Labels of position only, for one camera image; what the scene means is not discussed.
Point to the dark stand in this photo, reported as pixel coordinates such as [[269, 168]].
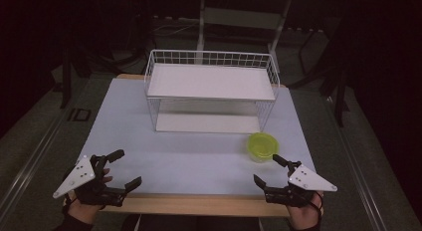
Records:
[[340, 91], [66, 78]]

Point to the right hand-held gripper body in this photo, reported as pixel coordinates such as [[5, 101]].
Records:
[[307, 182]]

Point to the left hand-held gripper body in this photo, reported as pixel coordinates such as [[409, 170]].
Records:
[[77, 178]]

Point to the person's left hand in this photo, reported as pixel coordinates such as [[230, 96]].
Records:
[[84, 211]]

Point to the yellow-green plastic container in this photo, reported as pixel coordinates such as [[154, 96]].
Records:
[[262, 146]]

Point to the white metal stand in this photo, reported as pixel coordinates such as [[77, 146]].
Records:
[[242, 18]]

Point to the metal floor rail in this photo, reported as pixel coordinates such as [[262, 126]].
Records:
[[30, 164], [358, 164]]

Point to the person's right hand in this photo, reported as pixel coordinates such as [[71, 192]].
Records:
[[305, 216]]

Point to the black floor plate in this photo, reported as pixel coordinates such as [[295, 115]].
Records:
[[79, 115]]

